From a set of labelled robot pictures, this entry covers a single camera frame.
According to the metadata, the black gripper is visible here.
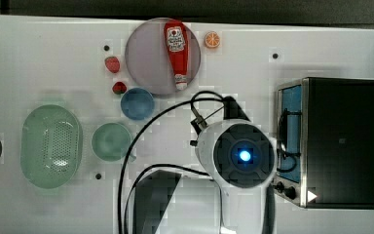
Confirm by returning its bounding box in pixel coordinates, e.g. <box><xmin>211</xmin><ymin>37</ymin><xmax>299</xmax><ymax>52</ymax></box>
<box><xmin>222</xmin><ymin>97</ymin><xmax>249</xmax><ymax>121</ymax></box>

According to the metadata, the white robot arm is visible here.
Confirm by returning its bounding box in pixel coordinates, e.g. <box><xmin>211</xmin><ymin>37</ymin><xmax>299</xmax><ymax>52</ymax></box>
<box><xmin>190</xmin><ymin>97</ymin><xmax>277</xmax><ymax>234</ymax></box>

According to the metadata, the green mug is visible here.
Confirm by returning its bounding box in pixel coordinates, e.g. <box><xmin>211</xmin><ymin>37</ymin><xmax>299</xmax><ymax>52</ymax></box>
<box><xmin>92</xmin><ymin>123</ymin><xmax>132</xmax><ymax>162</ymax></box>

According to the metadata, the orange slice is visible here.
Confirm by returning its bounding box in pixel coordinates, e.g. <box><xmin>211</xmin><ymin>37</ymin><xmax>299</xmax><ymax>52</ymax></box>
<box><xmin>205</xmin><ymin>31</ymin><xmax>220</xmax><ymax>49</ymax></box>

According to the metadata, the blue cup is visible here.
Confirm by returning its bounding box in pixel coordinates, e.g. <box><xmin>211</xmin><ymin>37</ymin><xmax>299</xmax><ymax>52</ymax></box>
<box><xmin>121</xmin><ymin>88</ymin><xmax>155</xmax><ymax>121</ymax></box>

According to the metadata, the red ketchup bottle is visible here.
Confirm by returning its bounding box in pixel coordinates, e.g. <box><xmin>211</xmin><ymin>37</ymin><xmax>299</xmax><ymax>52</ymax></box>
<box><xmin>164</xmin><ymin>19</ymin><xmax>189</xmax><ymax>90</ymax></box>

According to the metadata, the black toaster oven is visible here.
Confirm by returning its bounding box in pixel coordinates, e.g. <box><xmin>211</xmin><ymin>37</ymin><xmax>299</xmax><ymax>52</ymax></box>
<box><xmin>272</xmin><ymin>77</ymin><xmax>374</xmax><ymax>210</ymax></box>

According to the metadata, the dark red strawberry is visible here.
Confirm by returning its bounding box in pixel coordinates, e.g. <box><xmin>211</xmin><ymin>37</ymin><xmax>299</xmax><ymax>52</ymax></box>
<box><xmin>112</xmin><ymin>82</ymin><xmax>128</xmax><ymax>95</ymax></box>

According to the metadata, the pale red strawberry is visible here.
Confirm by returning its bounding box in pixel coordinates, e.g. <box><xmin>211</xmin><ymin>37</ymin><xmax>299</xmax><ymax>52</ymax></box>
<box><xmin>104</xmin><ymin>57</ymin><xmax>121</xmax><ymax>73</ymax></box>

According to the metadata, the green colander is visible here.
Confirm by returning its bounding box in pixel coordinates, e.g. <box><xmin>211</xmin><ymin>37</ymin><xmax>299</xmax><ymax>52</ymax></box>
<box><xmin>20</xmin><ymin>104</ymin><xmax>83</xmax><ymax>189</ymax></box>

